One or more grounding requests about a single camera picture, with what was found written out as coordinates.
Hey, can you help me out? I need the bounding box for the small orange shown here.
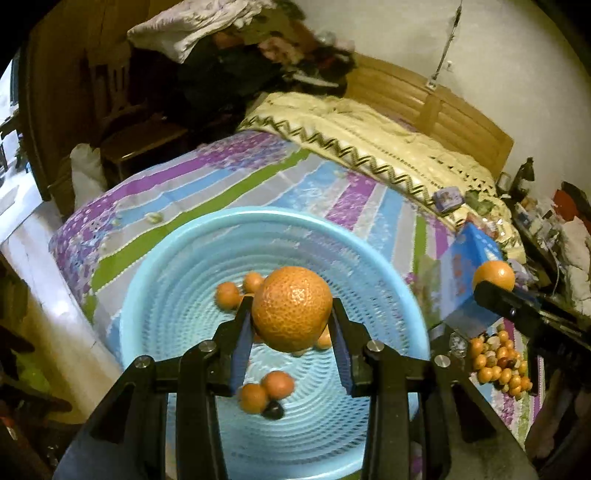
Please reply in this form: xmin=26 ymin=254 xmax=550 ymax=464
xmin=472 ymin=260 xmax=516 ymax=291

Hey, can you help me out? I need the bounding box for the striped floral bed sheet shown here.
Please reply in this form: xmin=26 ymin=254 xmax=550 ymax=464
xmin=48 ymin=130 xmax=544 ymax=480

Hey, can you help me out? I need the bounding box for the large orange in pile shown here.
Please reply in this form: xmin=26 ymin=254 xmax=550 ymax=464
xmin=470 ymin=337 xmax=484 ymax=359

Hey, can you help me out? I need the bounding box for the light blue plastic basket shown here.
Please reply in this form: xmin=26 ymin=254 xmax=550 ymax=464
xmin=120 ymin=207 xmax=429 ymax=479

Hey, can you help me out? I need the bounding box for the large orange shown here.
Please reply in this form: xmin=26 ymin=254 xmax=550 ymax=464
xmin=470 ymin=337 xmax=484 ymax=359
xmin=252 ymin=266 xmax=332 ymax=353

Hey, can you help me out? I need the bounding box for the small purple tin box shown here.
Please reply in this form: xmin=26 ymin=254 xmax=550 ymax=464
xmin=432 ymin=186 xmax=465 ymax=215

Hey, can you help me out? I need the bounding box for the blue cardboard box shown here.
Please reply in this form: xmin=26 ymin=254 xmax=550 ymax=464
xmin=435 ymin=223 xmax=502 ymax=337

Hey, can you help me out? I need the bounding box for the cream patterned quilt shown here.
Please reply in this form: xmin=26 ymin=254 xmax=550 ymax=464
xmin=238 ymin=92 xmax=526 ymax=263

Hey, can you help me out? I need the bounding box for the wooden headboard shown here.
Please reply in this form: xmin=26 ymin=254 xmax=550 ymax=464
xmin=346 ymin=54 xmax=514 ymax=178

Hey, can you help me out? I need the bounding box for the white cloth on pile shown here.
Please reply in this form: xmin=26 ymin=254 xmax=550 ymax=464
xmin=126 ymin=0 xmax=276 ymax=64

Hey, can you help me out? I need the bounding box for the cluttered bedside table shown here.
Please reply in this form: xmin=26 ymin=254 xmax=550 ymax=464
xmin=502 ymin=157 xmax=590 ymax=315

